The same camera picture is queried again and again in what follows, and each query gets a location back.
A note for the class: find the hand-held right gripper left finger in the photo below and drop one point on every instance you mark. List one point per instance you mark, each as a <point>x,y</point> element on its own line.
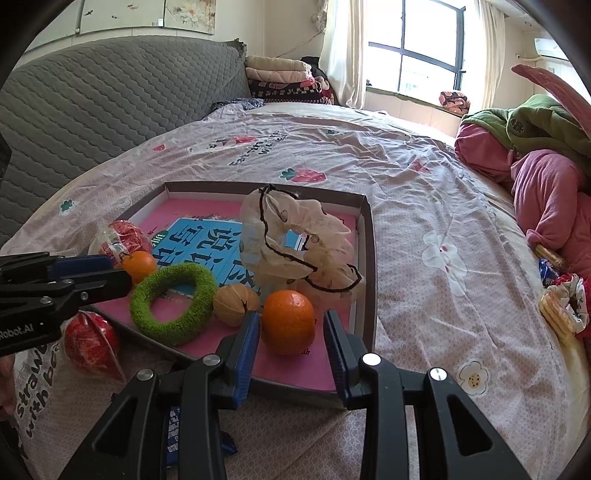
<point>244,355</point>

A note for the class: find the tan peeled fruit ball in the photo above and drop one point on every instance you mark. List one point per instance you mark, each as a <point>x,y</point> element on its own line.
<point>235,304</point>

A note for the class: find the dark floral cloth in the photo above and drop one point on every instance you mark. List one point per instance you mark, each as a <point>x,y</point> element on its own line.
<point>235,105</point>

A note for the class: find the clear biscuit packet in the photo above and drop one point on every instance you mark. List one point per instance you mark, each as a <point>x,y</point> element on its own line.
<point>556,316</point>

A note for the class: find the cream curtain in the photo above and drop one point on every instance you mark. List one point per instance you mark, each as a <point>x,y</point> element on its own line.
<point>344,50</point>
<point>491,55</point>

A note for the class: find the white and red scrunchie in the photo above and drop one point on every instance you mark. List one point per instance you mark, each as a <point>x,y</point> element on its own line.
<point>579,288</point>

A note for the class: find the black framed window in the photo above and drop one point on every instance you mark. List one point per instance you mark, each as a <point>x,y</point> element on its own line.
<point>429,46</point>

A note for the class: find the cream folded blanket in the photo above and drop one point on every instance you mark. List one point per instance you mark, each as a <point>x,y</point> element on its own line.
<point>277,67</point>

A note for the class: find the pink quilt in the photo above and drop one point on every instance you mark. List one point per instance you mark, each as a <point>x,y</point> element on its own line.
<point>549,194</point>

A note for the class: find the large orange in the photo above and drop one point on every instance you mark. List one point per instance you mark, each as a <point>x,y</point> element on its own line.
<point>288,321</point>

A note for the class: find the green blanket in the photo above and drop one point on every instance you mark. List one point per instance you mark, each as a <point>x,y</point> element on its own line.
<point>540,124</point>

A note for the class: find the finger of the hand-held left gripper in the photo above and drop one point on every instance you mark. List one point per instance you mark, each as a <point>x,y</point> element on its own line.
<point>83,266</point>
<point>92,290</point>

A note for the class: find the orange biscuit packet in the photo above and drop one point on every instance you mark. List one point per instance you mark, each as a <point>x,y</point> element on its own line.
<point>551,256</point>

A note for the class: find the small orange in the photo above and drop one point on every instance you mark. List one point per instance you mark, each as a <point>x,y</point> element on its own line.
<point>139,265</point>

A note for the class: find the black cloth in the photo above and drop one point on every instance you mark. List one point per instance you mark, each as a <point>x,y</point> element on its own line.
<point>313,65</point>

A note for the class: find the grey quilted headboard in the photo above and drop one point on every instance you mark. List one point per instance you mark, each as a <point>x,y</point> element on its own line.
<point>115,101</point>

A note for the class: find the patterned folded blanket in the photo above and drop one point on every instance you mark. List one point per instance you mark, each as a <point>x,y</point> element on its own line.
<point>455,101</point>

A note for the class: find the person's left hand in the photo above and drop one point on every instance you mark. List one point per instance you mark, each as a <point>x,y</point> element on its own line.
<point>7,387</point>

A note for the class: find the pink folded blanket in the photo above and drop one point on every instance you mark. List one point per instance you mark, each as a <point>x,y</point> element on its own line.
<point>300,83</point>

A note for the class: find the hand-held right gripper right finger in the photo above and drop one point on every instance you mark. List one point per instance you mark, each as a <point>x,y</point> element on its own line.
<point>334,355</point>

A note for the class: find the floral wall art panel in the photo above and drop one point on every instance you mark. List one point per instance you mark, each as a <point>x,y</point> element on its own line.
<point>60,18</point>
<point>191,14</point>
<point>124,11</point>

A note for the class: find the beige dotted scrunchie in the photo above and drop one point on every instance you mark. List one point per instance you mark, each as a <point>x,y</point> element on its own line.
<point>277,221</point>

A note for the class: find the pink and blue book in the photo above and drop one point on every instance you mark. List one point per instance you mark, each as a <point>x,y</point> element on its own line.
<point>286,369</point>

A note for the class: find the red snack packet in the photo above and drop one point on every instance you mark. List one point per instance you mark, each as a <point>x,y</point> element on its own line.
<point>90,344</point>
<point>124,235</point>

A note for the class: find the blue snack packet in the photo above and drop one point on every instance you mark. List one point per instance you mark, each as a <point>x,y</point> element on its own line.
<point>173,429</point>

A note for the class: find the dark checkered folded blanket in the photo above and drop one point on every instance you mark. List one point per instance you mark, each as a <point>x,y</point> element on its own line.
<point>286,94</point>

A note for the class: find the white air conditioner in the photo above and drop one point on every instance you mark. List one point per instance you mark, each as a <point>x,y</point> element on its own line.
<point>551,48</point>

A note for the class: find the small blue packet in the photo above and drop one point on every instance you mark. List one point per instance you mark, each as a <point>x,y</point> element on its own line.
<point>547,274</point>

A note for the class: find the grey cardboard box tray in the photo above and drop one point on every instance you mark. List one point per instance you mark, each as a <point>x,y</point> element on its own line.
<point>367,277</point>

